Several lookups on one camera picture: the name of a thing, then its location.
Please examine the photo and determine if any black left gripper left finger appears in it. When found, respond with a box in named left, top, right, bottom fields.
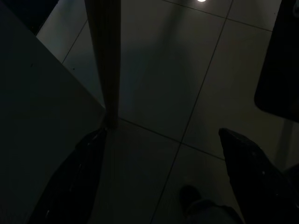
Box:
left=29, top=127, right=109, bottom=224

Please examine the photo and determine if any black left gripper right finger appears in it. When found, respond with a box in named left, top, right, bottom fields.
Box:
left=218, top=127, right=299, bottom=224

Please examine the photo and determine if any wooden table leg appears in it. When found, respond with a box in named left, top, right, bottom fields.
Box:
left=84, top=0, right=122, bottom=130

